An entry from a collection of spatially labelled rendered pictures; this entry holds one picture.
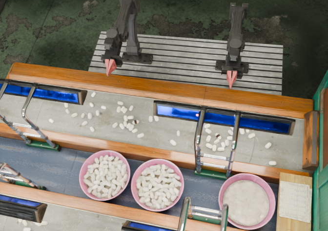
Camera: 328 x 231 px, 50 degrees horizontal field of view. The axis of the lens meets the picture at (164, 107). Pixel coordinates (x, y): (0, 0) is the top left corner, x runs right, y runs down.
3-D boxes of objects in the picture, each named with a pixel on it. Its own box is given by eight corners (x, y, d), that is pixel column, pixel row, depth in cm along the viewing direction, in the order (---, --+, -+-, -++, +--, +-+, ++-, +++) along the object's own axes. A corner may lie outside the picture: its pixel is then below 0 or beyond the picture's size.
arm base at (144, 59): (149, 56, 217) (152, 48, 220) (118, 54, 221) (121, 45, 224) (151, 64, 224) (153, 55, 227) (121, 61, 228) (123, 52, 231)
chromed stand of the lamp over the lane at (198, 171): (199, 142, 196) (198, 103, 156) (236, 148, 192) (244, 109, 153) (194, 175, 187) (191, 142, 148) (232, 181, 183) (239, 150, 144)
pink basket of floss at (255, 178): (207, 196, 181) (207, 191, 173) (250, 169, 186) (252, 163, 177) (238, 243, 169) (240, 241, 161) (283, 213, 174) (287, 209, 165)
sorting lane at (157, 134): (9, 80, 223) (8, 78, 221) (312, 122, 190) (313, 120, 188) (-11, 123, 210) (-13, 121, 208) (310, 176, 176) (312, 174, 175)
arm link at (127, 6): (125, 34, 181) (137, -10, 194) (108, 33, 183) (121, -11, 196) (129, 49, 192) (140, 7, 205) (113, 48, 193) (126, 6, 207)
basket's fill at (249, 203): (225, 178, 184) (225, 175, 179) (269, 186, 180) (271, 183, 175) (219, 222, 174) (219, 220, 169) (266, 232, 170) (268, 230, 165)
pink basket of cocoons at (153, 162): (131, 169, 192) (128, 163, 184) (179, 160, 192) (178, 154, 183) (137, 219, 179) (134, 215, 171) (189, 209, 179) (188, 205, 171)
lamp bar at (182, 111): (156, 101, 168) (154, 93, 162) (293, 119, 157) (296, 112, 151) (153, 115, 165) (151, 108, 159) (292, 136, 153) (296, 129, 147)
